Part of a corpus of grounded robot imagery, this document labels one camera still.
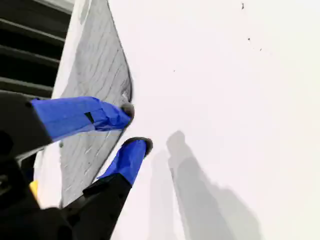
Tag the grey striped towel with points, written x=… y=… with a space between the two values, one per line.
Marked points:
x=100 y=62

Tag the black metal shelving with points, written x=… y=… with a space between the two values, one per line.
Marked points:
x=27 y=50

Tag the yellow cloth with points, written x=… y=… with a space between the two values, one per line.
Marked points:
x=33 y=188

